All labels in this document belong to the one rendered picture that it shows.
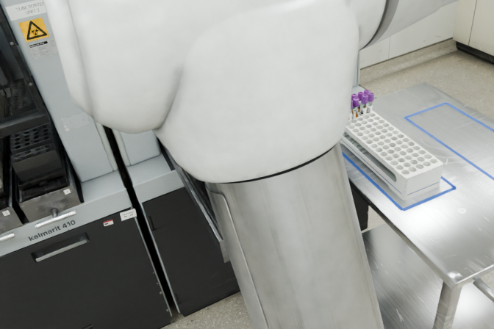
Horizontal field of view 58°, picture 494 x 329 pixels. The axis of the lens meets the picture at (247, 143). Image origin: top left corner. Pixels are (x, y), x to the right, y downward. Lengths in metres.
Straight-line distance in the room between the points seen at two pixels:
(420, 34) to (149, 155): 2.44
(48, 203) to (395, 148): 0.89
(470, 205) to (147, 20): 0.90
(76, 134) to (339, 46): 1.08
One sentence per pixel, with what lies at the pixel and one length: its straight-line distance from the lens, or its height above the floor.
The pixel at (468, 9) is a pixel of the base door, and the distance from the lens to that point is 3.49.
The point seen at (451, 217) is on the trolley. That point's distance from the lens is 1.01.
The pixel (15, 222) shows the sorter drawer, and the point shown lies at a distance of 1.32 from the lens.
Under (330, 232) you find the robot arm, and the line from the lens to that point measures 0.30.
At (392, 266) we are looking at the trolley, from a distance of 1.60.
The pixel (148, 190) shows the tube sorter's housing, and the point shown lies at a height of 0.70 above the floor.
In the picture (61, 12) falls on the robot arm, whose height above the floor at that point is 1.45.
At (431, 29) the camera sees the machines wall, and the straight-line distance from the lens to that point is 3.45.
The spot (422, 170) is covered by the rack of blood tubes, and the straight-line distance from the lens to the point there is 1.01.
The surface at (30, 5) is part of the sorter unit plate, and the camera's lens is 1.15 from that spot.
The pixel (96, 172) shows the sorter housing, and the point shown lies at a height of 0.76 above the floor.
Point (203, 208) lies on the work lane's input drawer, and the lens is 1.05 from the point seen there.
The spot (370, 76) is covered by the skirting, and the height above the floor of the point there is 0.02.
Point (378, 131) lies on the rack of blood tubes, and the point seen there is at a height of 0.88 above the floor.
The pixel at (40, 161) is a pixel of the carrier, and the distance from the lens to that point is 1.30.
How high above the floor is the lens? 1.52
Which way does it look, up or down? 35 degrees down
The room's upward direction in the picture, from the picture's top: 8 degrees counter-clockwise
